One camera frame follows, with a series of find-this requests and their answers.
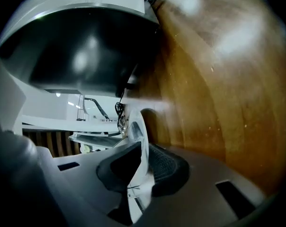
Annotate thin black cable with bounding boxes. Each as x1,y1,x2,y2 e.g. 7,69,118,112
114,88,127,130

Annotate large black panel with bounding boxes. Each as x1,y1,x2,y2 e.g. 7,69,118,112
0,0,163,98

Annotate dark wooden hairpin-leg table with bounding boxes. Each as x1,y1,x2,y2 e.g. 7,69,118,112
133,0,286,198

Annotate white round plate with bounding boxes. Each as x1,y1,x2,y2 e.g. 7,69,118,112
125,107,150,225

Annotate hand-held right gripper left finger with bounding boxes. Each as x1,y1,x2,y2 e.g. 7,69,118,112
36,141,143,227

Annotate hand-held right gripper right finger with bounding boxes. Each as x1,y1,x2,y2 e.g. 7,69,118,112
133,144,270,227

